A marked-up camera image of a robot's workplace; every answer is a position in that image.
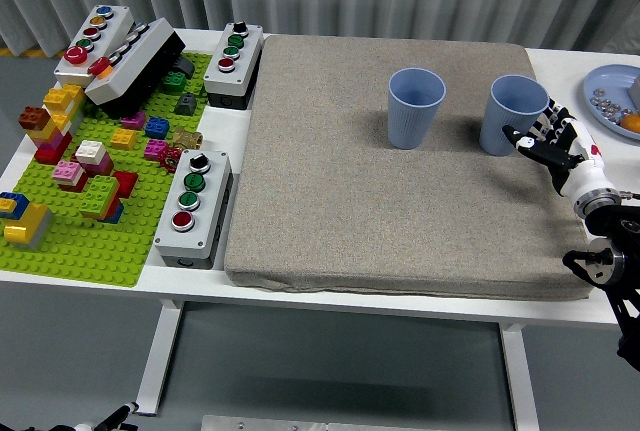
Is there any green toy brick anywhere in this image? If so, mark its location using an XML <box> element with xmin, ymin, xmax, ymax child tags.
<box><xmin>162</xmin><ymin>71</ymin><xmax>188</xmax><ymax>95</ymax></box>

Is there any grey control box black base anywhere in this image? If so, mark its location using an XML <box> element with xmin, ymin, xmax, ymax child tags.
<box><xmin>84</xmin><ymin>18</ymin><xmax>187</xmax><ymax>119</ymax></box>

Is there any grey four-button control box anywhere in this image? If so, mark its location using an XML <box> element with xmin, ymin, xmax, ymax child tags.
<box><xmin>153</xmin><ymin>149</ymin><xmax>234</xmax><ymax>270</ymax></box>
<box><xmin>203</xmin><ymin>22</ymin><xmax>265</xmax><ymax>112</ymax></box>

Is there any dark grey sloped brick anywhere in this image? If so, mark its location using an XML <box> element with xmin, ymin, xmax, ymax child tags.
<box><xmin>173</xmin><ymin>92</ymin><xmax>199</xmax><ymax>116</ymax></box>

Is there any white table leg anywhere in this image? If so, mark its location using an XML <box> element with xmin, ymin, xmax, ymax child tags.
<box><xmin>498</xmin><ymin>323</ymin><xmax>541</xmax><ymax>431</ymax></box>
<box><xmin>132</xmin><ymin>299</ymin><xmax>184</xmax><ymax>416</ymax></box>

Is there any magenta toy brick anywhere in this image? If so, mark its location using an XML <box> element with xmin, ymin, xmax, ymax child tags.
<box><xmin>120</xmin><ymin>110</ymin><xmax>148</xmax><ymax>131</ymax></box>
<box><xmin>143</xmin><ymin>139</ymin><xmax>169</xmax><ymax>161</ymax></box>

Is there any grey-brown fabric mat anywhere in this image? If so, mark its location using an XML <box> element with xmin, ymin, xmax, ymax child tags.
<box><xmin>223</xmin><ymin>34</ymin><xmax>598</xmax><ymax>301</ymax></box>

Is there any red toy brick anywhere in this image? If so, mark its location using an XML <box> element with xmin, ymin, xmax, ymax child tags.
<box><xmin>113</xmin><ymin>170</ymin><xmax>139</xmax><ymax>198</ymax></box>

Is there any yellow toy brick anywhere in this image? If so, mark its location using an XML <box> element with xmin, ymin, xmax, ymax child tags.
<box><xmin>110</xmin><ymin>128</ymin><xmax>138</xmax><ymax>151</ymax></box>

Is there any blue toy brick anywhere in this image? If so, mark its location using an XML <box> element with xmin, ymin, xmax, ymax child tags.
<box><xmin>144</xmin><ymin>116</ymin><xmax>171</xmax><ymax>141</ymax></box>

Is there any blue plate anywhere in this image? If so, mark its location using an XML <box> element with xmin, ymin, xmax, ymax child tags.
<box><xmin>583</xmin><ymin>64</ymin><xmax>640</xmax><ymax>141</ymax></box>

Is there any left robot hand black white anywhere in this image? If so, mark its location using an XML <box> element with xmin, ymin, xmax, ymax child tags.
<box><xmin>47</xmin><ymin>400</ymin><xmax>140</xmax><ymax>431</ymax></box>

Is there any brass valve red handle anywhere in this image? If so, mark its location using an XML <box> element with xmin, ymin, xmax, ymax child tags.
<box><xmin>160</xmin><ymin>126</ymin><xmax>204</xmax><ymax>171</ymax></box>

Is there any grey five-button control box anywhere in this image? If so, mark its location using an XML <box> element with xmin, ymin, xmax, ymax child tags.
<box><xmin>53</xmin><ymin>4</ymin><xmax>136</xmax><ymax>90</ymax></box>

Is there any white-topped pink brick stack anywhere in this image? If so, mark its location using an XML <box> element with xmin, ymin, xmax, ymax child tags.
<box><xmin>74</xmin><ymin>140</ymin><xmax>115</xmax><ymax>177</ymax></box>

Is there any blue ribbed plastic cup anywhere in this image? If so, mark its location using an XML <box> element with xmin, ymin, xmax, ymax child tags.
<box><xmin>478</xmin><ymin>74</ymin><xmax>550</xmax><ymax>157</ymax></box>
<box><xmin>388</xmin><ymin>67</ymin><xmax>447</xmax><ymax>151</ymax></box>

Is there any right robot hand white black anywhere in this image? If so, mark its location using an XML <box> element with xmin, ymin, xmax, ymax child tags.
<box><xmin>501</xmin><ymin>95</ymin><xmax>612</xmax><ymax>198</ymax></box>

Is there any blue and yellow brick stack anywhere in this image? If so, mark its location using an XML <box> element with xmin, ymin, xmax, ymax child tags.
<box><xmin>0</xmin><ymin>191</ymin><xmax>30</xmax><ymax>220</ymax></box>

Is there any yellow and white brick stack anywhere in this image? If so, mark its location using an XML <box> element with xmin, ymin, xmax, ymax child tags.
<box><xmin>43</xmin><ymin>83</ymin><xmax>86</xmax><ymax>138</ymax></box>

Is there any yellow and grey brick stack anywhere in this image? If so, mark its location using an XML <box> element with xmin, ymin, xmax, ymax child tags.
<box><xmin>3</xmin><ymin>202</ymin><xmax>55</xmax><ymax>251</ymax></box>

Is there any brown-topped brick stack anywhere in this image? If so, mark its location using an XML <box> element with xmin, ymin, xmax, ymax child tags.
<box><xmin>18</xmin><ymin>106</ymin><xmax>75</xmax><ymax>165</ymax></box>

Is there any pink-topped red brick stack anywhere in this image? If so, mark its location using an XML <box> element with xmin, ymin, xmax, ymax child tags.
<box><xmin>52</xmin><ymin>160</ymin><xmax>90</xmax><ymax>194</ymax></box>

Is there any green studded baseplate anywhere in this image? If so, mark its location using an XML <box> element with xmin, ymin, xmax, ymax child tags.
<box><xmin>0</xmin><ymin>52</ymin><xmax>214</xmax><ymax>289</ymax></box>

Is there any black curved toy piece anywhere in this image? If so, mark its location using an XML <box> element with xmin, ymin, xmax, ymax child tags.
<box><xmin>172</xmin><ymin>56</ymin><xmax>196</xmax><ymax>80</ymax></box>

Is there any green-topped brick stack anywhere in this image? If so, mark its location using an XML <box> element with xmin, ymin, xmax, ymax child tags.
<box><xmin>79</xmin><ymin>175</ymin><xmax>125</xmax><ymax>225</ymax></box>

